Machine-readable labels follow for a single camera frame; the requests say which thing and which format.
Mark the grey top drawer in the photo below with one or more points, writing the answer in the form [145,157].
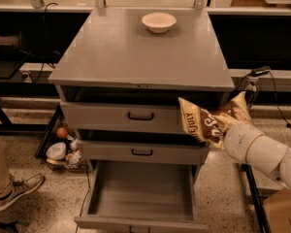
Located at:
[123,117]

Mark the cardboard box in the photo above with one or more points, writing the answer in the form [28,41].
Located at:
[278,211]

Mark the white bowl on counter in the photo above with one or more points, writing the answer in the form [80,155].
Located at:
[159,22]

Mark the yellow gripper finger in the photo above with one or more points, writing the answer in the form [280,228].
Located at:
[226,121]

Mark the black power adapter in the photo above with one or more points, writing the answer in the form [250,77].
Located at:
[264,70]

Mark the grey drawer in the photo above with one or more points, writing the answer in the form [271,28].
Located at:
[123,117]
[148,153]
[137,197]

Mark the white bowl in basket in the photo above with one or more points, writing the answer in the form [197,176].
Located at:
[56,151]

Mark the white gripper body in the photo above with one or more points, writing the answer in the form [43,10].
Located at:
[239,142]

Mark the red apple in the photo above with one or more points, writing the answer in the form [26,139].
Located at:
[62,133]

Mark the wire basket of items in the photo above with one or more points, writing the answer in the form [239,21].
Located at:
[73,161]

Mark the grey drawer cabinet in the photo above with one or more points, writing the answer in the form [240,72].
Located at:
[115,59]

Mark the grey middle drawer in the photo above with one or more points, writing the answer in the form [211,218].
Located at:
[148,153]

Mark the grey bottom drawer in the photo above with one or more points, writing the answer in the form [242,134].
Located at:
[137,197]

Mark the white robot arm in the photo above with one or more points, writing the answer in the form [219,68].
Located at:
[270,157]

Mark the black metal bar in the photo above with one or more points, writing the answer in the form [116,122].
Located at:
[258,205]

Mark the brown chip bag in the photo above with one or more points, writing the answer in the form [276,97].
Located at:
[201,124]

